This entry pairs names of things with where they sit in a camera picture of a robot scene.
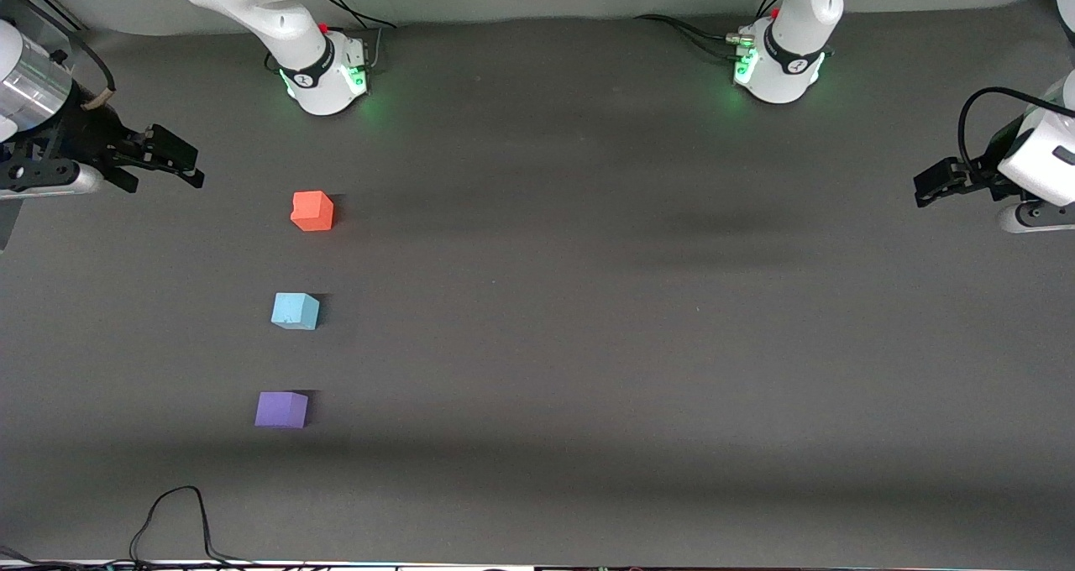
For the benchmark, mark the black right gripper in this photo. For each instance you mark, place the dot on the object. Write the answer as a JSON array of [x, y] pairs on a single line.
[[86, 131]]

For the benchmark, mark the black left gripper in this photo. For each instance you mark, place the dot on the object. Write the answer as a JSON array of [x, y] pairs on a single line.
[[984, 175]]

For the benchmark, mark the light blue foam block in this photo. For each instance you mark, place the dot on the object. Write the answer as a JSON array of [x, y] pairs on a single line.
[[294, 311]]

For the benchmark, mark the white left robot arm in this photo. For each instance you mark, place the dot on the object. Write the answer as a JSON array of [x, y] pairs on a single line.
[[789, 59]]

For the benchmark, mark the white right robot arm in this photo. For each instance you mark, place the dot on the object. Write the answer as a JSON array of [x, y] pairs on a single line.
[[285, 17]]

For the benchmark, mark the orange foam block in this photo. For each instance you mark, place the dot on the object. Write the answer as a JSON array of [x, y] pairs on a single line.
[[311, 212]]

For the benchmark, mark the purple foam block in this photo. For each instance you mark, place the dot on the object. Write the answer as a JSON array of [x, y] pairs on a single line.
[[280, 411]]

